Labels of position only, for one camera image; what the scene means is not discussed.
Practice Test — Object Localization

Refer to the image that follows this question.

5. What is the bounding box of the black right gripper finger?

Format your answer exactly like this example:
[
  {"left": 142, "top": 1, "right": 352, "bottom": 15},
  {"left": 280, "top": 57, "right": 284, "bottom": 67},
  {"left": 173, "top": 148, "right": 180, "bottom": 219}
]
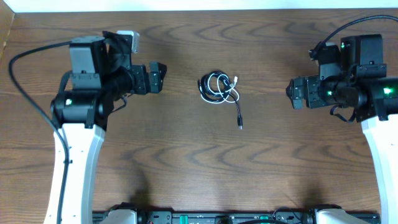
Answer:
[
  {"left": 285, "top": 77, "right": 305, "bottom": 93},
  {"left": 286, "top": 90, "right": 303, "bottom": 110}
]

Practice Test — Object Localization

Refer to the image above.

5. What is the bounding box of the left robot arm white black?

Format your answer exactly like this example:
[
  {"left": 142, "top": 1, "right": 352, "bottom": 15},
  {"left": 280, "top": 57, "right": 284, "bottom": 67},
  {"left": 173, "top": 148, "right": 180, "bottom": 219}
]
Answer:
[{"left": 45, "top": 30, "right": 167, "bottom": 223}]

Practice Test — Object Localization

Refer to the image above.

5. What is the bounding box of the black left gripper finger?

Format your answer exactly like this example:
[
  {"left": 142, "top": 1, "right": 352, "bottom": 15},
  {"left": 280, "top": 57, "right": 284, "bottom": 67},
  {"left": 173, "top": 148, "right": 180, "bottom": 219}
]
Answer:
[
  {"left": 149, "top": 72, "right": 164, "bottom": 93},
  {"left": 149, "top": 62, "right": 167, "bottom": 77}
]

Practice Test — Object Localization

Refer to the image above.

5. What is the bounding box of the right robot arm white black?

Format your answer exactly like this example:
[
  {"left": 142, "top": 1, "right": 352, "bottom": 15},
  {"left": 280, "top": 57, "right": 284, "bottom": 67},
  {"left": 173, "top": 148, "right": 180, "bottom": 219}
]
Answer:
[{"left": 286, "top": 34, "right": 397, "bottom": 223}]

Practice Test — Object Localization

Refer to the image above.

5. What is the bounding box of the black USB cable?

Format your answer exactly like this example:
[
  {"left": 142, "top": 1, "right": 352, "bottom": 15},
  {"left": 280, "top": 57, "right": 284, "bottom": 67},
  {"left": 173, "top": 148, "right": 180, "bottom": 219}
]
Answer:
[{"left": 197, "top": 70, "right": 244, "bottom": 130}]

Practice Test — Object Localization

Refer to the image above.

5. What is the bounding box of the white USB cable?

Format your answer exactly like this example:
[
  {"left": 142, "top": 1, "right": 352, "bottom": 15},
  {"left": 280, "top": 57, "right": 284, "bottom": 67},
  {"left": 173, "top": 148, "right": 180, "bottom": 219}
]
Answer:
[{"left": 200, "top": 73, "right": 241, "bottom": 105}]

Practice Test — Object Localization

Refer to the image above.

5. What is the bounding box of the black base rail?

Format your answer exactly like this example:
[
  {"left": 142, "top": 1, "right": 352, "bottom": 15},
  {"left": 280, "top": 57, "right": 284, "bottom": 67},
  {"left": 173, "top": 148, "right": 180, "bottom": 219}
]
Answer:
[{"left": 91, "top": 203, "right": 388, "bottom": 224}]

